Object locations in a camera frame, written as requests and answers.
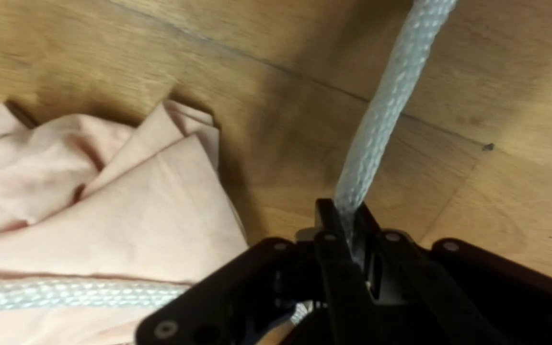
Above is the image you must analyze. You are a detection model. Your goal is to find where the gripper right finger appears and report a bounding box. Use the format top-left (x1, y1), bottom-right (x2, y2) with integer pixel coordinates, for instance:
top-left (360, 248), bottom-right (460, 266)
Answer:
top-left (353, 203), bottom-right (552, 345)

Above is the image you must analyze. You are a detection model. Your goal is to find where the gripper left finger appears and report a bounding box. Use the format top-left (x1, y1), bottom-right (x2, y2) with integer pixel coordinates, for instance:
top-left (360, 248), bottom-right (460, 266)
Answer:
top-left (135, 198), bottom-right (371, 345)

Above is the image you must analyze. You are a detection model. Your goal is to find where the white braided rope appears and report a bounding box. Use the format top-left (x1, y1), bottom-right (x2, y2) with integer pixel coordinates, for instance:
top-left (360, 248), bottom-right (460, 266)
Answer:
top-left (0, 0), bottom-right (459, 322)

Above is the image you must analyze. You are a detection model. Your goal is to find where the pink cloth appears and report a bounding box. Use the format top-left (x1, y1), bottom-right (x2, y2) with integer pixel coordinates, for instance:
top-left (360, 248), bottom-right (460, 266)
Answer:
top-left (0, 100), bottom-right (305, 345)

